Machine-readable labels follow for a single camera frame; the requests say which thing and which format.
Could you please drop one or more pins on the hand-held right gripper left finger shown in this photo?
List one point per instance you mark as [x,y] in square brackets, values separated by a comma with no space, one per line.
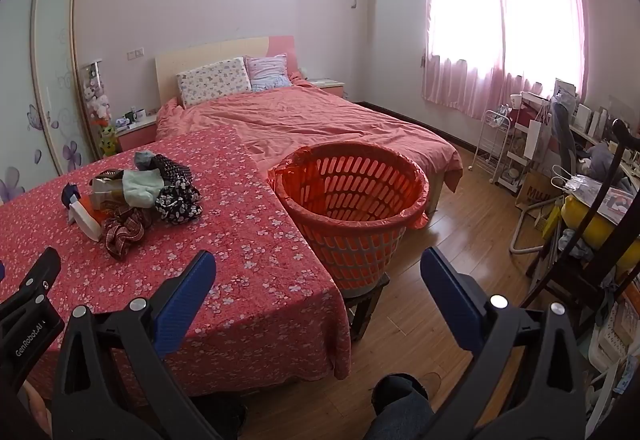
[185,292]

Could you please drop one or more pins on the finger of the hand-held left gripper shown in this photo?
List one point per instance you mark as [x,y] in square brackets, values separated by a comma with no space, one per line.
[42,270]

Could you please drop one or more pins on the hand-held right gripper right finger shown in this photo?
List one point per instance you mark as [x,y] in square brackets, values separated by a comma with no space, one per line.
[450,300]

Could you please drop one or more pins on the white spray bottle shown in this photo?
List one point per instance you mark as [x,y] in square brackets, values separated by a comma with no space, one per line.
[85,220]

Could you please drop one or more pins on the orange packet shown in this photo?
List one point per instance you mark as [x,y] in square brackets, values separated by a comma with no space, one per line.
[97,212]

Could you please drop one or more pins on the plaid scrunchie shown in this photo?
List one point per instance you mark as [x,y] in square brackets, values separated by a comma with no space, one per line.
[122,235]

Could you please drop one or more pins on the black and white patterned cloth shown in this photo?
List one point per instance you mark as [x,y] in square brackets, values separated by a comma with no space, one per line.
[177,202]

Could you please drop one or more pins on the gold snack wrapper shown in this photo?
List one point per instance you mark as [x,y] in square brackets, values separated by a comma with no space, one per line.
[107,192]

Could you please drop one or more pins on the orange plastic laundry basket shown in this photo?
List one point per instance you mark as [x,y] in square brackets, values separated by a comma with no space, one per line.
[350,250]

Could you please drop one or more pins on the brown hair clip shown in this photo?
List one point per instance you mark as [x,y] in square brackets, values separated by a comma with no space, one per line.
[107,176]

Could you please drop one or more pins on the grey sock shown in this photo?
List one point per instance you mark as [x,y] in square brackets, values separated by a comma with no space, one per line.
[144,160]

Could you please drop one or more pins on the person's left hand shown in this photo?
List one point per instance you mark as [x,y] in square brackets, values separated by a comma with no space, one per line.
[36,407]

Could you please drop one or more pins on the red floral blanket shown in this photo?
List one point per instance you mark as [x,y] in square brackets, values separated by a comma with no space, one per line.
[210,240]

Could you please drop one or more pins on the person's brown shoe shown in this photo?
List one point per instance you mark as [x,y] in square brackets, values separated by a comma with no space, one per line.
[432,382]

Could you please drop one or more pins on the dark wooden stool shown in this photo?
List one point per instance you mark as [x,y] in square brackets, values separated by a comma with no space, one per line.
[365,310]

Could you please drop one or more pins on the person's leg in jeans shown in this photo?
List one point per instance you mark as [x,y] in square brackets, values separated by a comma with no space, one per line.
[400,410]

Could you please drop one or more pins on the brown paper bag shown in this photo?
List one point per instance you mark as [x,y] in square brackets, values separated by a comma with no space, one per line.
[535,192]

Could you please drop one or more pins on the yellow cushion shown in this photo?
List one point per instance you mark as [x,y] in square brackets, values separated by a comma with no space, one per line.
[575,215]

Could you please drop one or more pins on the pink and white nightstand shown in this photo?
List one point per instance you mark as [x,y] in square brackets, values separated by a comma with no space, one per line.
[327,87]
[137,132]

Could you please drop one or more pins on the stuffed toy display case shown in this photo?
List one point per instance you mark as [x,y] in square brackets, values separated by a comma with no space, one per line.
[97,105]

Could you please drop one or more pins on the dark mug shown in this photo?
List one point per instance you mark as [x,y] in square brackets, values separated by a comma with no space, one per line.
[132,116]

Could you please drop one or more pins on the white paper bag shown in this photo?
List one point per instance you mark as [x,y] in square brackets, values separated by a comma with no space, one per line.
[535,137]

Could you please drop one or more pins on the magazine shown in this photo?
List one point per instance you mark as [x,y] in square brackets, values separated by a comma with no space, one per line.
[617,205]

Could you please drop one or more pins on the dark wooden chair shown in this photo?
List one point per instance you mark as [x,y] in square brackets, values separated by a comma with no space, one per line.
[610,190]

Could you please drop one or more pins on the flower print sliding wardrobe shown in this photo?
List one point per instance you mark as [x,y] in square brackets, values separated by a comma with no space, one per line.
[45,70]

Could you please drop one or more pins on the grey office chair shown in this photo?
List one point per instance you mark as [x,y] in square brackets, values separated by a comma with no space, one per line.
[565,130]

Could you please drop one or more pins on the white floral pillow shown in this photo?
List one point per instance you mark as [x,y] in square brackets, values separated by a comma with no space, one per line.
[215,80]

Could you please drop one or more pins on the pink striped pillow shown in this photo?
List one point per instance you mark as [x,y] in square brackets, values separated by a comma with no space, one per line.
[267,70]

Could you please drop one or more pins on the beige and pink headboard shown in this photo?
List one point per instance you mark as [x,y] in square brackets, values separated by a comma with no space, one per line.
[210,52]

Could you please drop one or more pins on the pink curtain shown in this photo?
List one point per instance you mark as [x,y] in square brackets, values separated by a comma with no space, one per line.
[545,20]
[460,20]

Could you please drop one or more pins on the white tubular frame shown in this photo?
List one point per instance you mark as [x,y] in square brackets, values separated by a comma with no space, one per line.
[517,230]

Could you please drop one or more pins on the white wall socket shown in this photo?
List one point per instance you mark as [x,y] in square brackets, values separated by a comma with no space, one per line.
[135,53]

